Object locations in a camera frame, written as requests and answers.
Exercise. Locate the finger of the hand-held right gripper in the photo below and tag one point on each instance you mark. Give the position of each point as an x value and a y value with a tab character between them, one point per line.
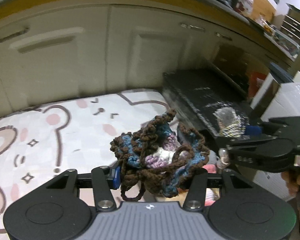
253	131
252	146

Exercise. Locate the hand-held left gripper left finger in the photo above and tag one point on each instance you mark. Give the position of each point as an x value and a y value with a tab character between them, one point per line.
116	177

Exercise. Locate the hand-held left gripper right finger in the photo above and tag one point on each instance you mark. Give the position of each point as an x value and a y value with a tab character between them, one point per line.
199	183

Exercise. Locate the pink crochet doll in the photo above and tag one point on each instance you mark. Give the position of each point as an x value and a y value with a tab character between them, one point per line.
210	168

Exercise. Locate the brown blue crochet pouch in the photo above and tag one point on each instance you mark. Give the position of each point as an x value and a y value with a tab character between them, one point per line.
162	155

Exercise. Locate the person's right hand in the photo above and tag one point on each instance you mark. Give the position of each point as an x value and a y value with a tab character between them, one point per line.
293	181

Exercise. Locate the white storage box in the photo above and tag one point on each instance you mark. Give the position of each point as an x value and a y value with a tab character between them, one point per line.
285	97

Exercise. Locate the black wrapped long package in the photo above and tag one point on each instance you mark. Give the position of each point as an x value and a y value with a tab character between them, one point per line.
202	97

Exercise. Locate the bear printed blanket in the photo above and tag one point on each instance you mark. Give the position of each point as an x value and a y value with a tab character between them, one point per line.
65	142

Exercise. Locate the small drawer unit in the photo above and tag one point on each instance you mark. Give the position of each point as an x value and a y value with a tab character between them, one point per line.
296	22

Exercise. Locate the cream wooden cabinet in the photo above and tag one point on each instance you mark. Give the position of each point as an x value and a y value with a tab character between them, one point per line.
90	62

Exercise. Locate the red white packet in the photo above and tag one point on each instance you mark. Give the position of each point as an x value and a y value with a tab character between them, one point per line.
245	2

